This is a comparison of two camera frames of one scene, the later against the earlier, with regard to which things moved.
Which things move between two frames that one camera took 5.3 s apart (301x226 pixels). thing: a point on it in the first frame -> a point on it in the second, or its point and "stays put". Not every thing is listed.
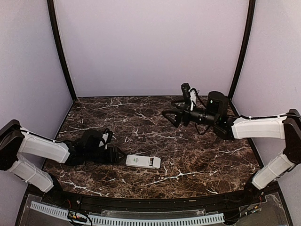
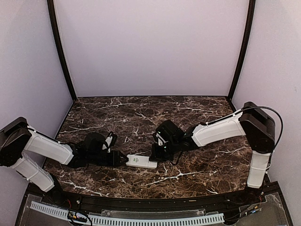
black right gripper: (185, 110) -> (155, 156)
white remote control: (143, 161) stays put
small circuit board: (70, 216) stays put
